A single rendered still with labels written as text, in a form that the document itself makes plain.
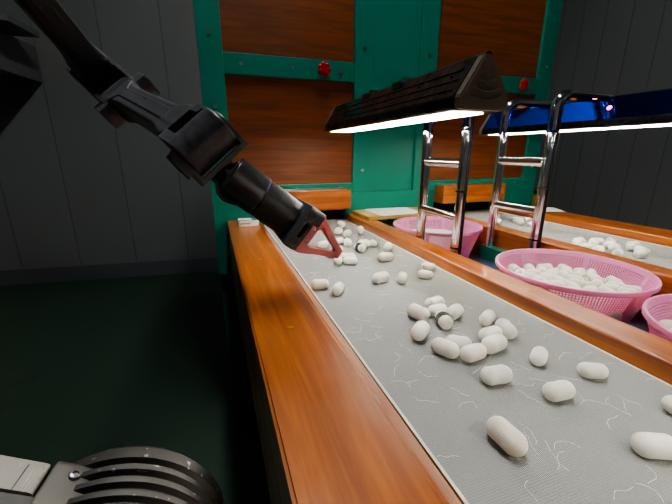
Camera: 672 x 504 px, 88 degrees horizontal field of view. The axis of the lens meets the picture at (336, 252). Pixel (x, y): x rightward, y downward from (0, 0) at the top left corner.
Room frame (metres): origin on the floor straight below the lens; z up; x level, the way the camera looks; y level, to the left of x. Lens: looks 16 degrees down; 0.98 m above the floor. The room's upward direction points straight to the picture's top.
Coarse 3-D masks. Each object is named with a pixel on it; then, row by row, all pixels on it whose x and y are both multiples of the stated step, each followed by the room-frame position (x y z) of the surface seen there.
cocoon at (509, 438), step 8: (496, 416) 0.26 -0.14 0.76; (488, 424) 0.25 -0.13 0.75; (496, 424) 0.25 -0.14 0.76; (504, 424) 0.24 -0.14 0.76; (488, 432) 0.25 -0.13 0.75; (496, 432) 0.24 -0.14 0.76; (504, 432) 0.24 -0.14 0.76; (512, 432) 0.24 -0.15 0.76; (520, 432) 0.24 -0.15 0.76; (496, 440) 0.24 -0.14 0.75; (504, 440) 0.23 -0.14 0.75; (512, 440) 0.23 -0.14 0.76; (520, 440) 0.23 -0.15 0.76; (504, 448) 0.23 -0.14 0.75; (512, 448) 0.23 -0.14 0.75; (520, 448) 0.23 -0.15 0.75; (520, 456) 0.23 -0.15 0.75
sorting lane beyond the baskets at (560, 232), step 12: (468, 216) 1.35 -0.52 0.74; (480, 216) 1.35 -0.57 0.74; (504, 216) 1.35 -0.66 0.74; (516, 216) 1.35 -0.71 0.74; (516, 228) 1.13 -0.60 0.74; (528, 228) 1.13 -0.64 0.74; (552, 228) 1.13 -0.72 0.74; (564, 228) 1.13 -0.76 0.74; (576, 228) 1.13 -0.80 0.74; (564, 240) 0.97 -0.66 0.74; (588, 240) 0.97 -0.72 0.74; (624, 240) 0.97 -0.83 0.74; (636, 240) 0.97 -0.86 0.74; (624, 252) 0.85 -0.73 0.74; (660, 252) 0.85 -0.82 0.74; (660, 264) 0.75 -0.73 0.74
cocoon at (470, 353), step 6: (462, 348) 0.37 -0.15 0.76; (468, 348) 0.37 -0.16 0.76; (474, 348) 0.37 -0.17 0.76; (480, 348) 0.37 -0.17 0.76; (462, 354) 0.37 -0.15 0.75; (468, 354) 0.36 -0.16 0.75; (474, 354) 0.36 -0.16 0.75; (480, 354) 0.36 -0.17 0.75; (486, 354) 0.37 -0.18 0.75; (468, 360) 0.36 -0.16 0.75; (474, 360) 0.36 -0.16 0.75
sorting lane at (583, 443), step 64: (320, 256) 0.81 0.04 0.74; (384, 320) 0.48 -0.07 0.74; (512, 320) 0.48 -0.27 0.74; (384, 384) 0.33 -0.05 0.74; (448, 384) 0.33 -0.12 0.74; (512, 384) 0.33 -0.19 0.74; (576, 384) 0.33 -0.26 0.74; (640, 384) 0.33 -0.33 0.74; (448, 448) 0.24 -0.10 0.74; (576, 448) 0.24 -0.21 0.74
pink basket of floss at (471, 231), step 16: (400, 224) 1.13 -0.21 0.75; (416, 224) 1.18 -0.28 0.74; (432, 224) 1.18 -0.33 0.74; (448, 224) 1.16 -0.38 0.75; (464, 224) 1.12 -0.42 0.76; (480, 224) 1.05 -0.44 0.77; (432, 240) 0.94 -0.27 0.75; (448, 240) 0.94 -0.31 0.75; (464, 240) 0.94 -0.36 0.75; (464, 256) 0.98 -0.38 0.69
